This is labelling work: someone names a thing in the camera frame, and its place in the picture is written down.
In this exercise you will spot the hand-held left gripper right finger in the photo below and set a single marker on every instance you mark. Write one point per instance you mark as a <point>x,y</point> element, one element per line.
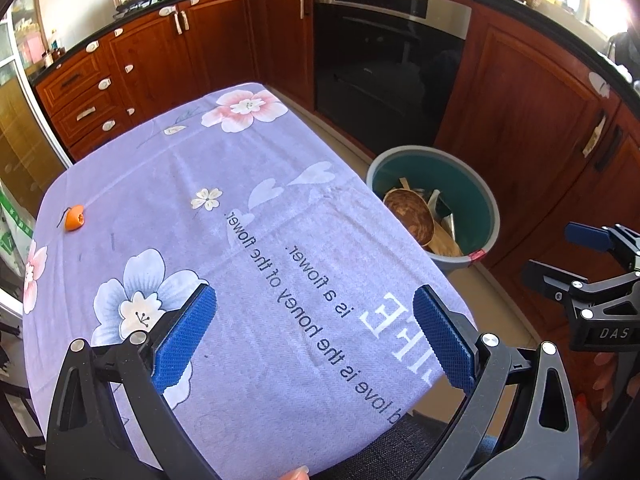
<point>445,340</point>

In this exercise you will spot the green and white plastic bag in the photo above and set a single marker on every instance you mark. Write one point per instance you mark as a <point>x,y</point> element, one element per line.
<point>12,240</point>

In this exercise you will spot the wooden kitchen cabinets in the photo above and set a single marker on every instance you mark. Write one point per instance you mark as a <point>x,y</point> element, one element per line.
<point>525,110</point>

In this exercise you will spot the black built-in oven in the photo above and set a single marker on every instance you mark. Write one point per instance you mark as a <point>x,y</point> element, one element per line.
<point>380,70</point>

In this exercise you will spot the small orange peel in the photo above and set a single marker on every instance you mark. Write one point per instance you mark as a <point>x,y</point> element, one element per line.
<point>75,217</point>

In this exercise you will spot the glass sliding door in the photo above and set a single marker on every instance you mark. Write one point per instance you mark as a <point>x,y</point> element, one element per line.
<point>20,125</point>

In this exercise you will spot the purple floral tablecloth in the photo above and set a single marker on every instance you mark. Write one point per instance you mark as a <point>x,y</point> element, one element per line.
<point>150,170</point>

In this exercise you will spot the small bottles on counter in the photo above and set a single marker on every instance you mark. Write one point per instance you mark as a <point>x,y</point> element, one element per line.
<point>52,52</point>

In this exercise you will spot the green foil snack packet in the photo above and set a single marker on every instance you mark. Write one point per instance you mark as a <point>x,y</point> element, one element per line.
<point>448,225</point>

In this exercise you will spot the grey round waste bin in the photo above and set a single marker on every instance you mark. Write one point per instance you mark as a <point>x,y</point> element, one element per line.
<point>475,200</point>

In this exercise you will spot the person's grey trousers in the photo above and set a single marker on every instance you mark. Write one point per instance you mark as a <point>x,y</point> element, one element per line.
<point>400,450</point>

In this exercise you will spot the brown paper bag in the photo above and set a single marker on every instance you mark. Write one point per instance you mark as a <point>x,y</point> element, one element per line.
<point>442,246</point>

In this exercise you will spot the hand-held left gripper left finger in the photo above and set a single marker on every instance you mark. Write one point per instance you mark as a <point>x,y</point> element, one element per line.
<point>185,335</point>

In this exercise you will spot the person's left hand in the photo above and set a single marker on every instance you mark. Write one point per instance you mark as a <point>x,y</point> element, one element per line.
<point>297,474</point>

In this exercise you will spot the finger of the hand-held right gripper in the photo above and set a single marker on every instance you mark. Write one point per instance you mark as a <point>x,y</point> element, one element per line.
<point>547,277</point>
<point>587,236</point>

